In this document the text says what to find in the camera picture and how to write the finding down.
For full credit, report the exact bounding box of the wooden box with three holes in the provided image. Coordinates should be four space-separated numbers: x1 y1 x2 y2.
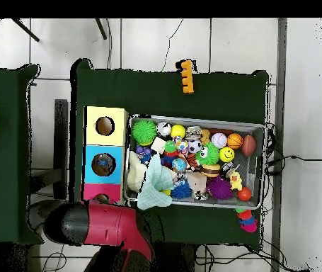
80 105 129 206

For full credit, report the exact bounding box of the clear mesh bin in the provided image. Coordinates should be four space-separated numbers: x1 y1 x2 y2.
125 115 266 210

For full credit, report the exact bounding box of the cream muslin cloth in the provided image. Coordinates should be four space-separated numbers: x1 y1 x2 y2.
126 152 149 193

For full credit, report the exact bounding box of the small orange basketball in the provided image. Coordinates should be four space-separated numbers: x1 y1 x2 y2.
226 132 244 150

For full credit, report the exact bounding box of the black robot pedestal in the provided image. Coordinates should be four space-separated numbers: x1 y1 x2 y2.
151 242 198 272

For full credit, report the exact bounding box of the black floor cable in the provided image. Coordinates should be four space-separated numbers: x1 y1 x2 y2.
265 152 322 168

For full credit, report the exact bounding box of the white baseball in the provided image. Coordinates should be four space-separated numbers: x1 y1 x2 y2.
211 132 229 149

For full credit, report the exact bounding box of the grey floor strip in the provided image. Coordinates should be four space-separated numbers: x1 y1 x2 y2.
276 18 289 191

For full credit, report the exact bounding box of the green spiky ball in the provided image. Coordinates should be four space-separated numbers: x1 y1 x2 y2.
132 118 159 147
196 142 221 168

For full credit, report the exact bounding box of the purple spiky toy with eyes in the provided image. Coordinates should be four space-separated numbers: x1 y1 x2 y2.
207 176 234 201

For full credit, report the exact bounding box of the clear plastic packet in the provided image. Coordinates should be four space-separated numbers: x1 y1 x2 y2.
96 158 115 173

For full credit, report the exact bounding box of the black can with silver top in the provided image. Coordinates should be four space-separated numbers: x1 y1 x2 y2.
222 161 238 174

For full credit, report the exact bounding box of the mint green cloth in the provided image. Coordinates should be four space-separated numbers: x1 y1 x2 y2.
137 154 176 212

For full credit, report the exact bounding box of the dark green tablecloth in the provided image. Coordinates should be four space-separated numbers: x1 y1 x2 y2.
69 58 270 250
0 64 42 246

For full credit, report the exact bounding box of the yellow smiley ball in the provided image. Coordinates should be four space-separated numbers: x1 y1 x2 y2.
219 147 235 163

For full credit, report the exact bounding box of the plain wooden cube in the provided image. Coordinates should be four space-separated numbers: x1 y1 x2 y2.
186 171 208 193

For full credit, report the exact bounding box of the yellow duck toy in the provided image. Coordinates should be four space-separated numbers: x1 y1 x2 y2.
226 169 244 193

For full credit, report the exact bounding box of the orange plastic comb toy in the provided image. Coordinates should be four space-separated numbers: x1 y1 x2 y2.
176 59 195 94

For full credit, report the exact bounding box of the black tripod leg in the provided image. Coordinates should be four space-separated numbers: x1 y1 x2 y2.
10 18 40 43
95 18 108 40

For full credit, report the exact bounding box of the toy hamburger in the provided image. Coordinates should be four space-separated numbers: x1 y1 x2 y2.
200 164 222 179

